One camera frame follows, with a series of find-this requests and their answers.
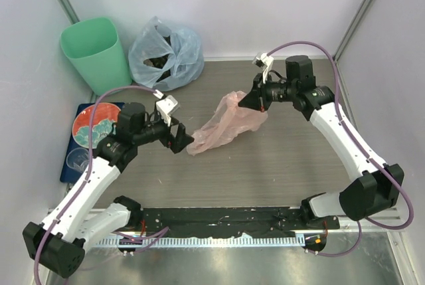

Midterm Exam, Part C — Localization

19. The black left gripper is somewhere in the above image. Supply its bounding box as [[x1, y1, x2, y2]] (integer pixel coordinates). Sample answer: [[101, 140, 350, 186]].
[[135, 111, 195, 153]]

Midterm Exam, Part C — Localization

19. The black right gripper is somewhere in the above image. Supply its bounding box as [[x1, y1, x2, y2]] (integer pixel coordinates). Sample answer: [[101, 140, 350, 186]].
[[239, 72, 297, 113]]

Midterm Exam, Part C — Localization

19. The pink plastic trash bag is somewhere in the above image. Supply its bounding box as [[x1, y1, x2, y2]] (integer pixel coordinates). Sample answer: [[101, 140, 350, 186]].
[[187, 91, 268, 156]]

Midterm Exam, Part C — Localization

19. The green plastic trash bin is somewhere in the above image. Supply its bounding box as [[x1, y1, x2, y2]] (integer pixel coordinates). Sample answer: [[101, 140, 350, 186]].
[[60, 17, 132, 96]]

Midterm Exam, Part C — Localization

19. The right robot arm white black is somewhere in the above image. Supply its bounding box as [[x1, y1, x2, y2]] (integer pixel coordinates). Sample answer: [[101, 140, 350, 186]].
[[238, 53, 404, 229]]

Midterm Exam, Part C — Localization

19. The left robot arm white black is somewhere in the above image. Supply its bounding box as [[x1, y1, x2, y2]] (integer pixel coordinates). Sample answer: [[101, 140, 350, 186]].
[[23, 96, 194, 278]]

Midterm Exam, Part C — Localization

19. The blue plastic bag with trash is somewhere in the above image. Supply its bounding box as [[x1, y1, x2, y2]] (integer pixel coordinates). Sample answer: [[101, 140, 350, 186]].
[[128, 17, 205, 92]]

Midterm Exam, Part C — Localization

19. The floral red teal plate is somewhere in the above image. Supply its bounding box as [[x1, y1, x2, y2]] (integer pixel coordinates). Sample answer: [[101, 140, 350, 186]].
[[72, 102, 121, 149]]

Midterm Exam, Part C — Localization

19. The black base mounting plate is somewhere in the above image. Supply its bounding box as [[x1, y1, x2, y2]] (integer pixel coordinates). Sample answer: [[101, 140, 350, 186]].
[[118, 207, 340, 238]]

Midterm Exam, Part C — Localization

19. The clear plastic cup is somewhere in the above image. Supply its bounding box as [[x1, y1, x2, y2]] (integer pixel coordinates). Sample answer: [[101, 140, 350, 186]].
[[66, 147, 89, 173]]

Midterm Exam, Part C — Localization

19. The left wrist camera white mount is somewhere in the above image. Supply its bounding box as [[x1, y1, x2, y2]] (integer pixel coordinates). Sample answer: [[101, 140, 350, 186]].
[[153, 90, 180, 128]]

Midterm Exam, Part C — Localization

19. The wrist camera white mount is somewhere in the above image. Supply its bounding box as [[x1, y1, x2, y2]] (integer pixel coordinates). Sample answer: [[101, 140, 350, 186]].
[[252, 52, 274, 84], [153, 90, 180, 128]]

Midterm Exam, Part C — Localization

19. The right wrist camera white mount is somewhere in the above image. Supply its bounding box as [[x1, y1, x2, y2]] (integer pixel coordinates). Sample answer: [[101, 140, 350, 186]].
[[252, 52, 274, 84]]

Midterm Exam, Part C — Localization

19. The white slotted cable duct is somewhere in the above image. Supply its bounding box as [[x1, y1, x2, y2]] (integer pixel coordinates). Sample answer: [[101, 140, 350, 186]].
[[94, 234, 305, 250]]

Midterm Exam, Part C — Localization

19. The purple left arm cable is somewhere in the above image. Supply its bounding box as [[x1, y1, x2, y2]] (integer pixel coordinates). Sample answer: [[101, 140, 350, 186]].
[[35, 86, 163, 285]]

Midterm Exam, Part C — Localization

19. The aluminium frame post back right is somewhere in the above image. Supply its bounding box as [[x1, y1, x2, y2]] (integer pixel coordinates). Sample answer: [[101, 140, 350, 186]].
[[333, 0, 375, 62]]

